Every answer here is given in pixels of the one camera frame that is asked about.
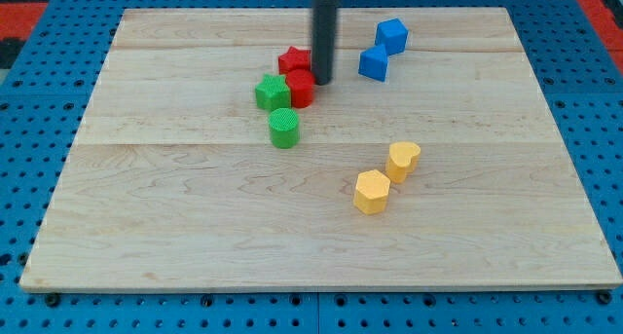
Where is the red cylinder block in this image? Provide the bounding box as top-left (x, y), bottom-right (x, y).
top-left (286, 69), bottom-right (315, 108)

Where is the red star block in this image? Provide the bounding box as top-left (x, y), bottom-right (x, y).
top-left (277, 46), bottom-right (311, 74)

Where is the blue triangular prism block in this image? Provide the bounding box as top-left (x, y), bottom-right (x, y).
top-left (358, 44), bottom-right (388, 82)

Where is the yellow hexagon block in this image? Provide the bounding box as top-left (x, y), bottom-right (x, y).
top-left (352, 169), bottom-right (390, 215)

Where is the green star block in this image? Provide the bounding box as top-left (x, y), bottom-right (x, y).
top-left (255, 74), bottom-right (291, 112)

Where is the yellow heart block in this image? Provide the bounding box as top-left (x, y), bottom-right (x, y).
top-left (385, 141), bottom-right (421, 183)

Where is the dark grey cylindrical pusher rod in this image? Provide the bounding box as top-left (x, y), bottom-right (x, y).
top-left (311, 0), bottom-right (339, 86)

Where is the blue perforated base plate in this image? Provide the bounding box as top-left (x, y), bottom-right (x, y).
top-left (1, 0), bottom-right (622, 333)

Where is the light wooden board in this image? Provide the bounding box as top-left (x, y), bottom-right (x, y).
top-left (20, 8), bottom-right (622, 293)

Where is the green cylinder block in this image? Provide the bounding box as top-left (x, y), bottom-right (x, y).
top-left (268, 108), bottom-right (300, 149)

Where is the blue cube block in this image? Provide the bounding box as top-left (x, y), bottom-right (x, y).
top-left (375, 19), bottom-right (409, 56)

